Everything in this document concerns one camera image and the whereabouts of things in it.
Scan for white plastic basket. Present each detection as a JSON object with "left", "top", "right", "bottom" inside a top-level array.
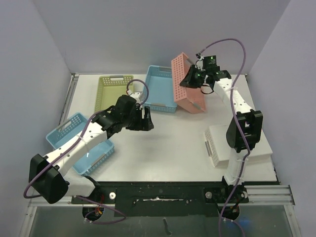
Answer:
[{"left": 204, "top": 125, "right": 273, "bottom": 167}]

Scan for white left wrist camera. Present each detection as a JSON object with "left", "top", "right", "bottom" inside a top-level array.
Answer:
[{"left": 126, "top": 90, "right": 142, "bottom": 105}]

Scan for pink plastic basket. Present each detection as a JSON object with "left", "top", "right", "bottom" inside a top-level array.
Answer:
[{"left": 171, "top": 52, "right": 206, "bottom": 115}]

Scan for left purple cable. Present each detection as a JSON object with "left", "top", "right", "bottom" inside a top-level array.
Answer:
[{"left": 23, "top": 79, "right": 150, "bottom": 225}]

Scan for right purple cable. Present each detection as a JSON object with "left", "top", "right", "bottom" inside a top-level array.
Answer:
[{"left": 197, "top": 38, "right": 250, "bottom": 235}]

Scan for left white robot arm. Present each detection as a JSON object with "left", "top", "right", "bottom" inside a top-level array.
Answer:
[{"left": 27, "top": 95, "right": 154, "bottom": 204}]

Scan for purple cable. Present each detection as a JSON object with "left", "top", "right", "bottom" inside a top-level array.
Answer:
[
  {"left": 197, "top": 38, "right": 250, "bottom": 235},
  {"left": 23, "top": 79, "right": 150, "bottom": 225}
]

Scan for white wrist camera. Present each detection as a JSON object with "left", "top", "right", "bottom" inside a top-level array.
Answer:
[
  {"left": 195, "top": 53, "right": 205, "bottom": 71},
  {"left": 126, "top": 90, "right": 142, "bottom": 105}
]

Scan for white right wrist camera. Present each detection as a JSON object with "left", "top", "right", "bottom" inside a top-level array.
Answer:
[{"left": 195, "top": 53, "right": 205, "bottom": 71}]

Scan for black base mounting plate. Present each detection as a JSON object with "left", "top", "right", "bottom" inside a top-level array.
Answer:
[{"left": 71, "top": 181, "right": 249, "bottom": 217}]

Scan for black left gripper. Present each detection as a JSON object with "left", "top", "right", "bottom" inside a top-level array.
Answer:
[{"left": 122, "top": 106, "right": 153, "bottom": 131}]

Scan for green plastic basket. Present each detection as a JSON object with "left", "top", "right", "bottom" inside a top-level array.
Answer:
[{"left": 94, "top": 75, "right": 134, "bottom": 112}]

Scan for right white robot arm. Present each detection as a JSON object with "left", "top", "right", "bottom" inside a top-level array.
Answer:
[{"left": 180, "top": 54, "right": 263, "bottom": 202}]

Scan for blue basket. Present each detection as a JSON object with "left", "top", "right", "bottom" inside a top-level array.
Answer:
[
  {"left": 144, "top": 65, "right": 177, "bottom": 113},
  {"left": 46, "top": 112, "right": 115, "bottom": 176}
]

